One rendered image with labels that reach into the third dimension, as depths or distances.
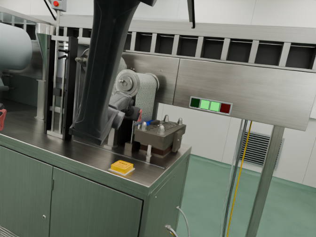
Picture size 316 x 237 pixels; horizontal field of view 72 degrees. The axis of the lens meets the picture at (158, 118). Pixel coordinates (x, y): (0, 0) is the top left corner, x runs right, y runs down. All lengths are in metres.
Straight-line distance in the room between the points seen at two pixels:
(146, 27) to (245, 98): 0.77
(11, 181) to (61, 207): 0.37
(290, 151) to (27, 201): 3.38
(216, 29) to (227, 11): 2.48
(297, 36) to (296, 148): 2.63
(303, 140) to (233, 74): 2.61
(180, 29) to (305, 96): 0.78
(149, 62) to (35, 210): 1.08
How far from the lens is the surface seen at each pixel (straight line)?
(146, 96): 1.24
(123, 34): 0.36
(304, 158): 3.86
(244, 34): 1.36
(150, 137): 1.08
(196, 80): 1.36
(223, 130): 3.73
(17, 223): 1.56
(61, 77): 1.28
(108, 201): 1.03
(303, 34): 1.37
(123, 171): 0.92
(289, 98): 1.34
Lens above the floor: 1.31
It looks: 11 degrees down
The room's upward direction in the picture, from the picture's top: 8 degrees clockwise
